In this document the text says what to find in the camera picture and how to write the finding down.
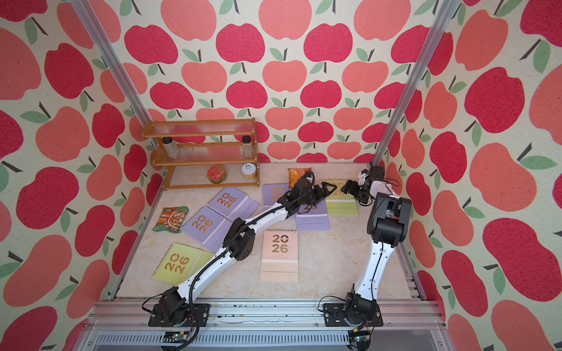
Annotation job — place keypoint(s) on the red flat tin can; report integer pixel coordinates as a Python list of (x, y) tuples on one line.
[(216, 174)]

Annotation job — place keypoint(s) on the yellow-green calendar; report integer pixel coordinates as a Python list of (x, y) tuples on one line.
[(180, 263), (338, 203)]

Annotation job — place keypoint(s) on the right aluminium corner post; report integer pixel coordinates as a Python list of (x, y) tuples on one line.
[(437, 30)]

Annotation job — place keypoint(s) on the right glass spice jar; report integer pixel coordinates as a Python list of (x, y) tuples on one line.
[(247, 146)]

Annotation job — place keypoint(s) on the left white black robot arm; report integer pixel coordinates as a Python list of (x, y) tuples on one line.
[(177, 304)]

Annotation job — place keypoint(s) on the pink 2026 calendar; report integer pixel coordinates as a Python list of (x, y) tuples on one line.
[(280, 256)]

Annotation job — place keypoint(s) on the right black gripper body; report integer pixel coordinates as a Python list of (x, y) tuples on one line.
[(362, 197)]

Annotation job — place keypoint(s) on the white lid yellow can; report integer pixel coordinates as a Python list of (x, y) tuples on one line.
[(249, 171)]

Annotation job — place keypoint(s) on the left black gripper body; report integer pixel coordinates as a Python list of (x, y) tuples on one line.
[(312, 197)]

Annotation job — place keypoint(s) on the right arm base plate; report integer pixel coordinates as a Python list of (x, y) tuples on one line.
[(335, 316)]

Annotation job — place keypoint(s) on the orange snack bag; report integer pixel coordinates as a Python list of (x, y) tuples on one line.
[(295, 174)]

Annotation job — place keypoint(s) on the yellow-green calendar right back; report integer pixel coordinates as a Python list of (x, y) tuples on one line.
[(338, 203)]

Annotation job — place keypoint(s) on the green red food packet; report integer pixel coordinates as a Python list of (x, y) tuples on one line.
[(171, 219)]

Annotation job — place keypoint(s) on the purple calendar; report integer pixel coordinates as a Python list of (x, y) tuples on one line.
[(272, 192), (313, 218), (208, 228), (233, 203)]

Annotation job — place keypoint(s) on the glass spice jar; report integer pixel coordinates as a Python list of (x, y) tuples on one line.
[(171, 147), (247, 146)]

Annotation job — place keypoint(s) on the wooden three-tier shelf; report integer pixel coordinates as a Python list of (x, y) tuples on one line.
[(222, 147)]

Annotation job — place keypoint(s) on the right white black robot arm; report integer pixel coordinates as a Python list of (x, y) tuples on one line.
[(387, 226)]

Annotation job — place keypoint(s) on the aluminium front rail frame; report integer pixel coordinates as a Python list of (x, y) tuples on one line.
[(265, 324)]

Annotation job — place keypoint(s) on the aluminium corner post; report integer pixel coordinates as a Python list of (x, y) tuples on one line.
[(96, 31), (437, 30)]

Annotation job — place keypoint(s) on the yellow-green calendar left front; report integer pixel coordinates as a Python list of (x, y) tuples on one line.
[(180, 263)]

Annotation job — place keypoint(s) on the left aluminium corner post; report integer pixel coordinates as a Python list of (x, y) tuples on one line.
[(96, 31)]

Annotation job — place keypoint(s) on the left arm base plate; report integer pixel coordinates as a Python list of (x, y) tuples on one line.
[(182, 317)]

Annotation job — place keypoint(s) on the left glass spice jar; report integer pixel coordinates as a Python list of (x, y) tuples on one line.
[(171, 147)]

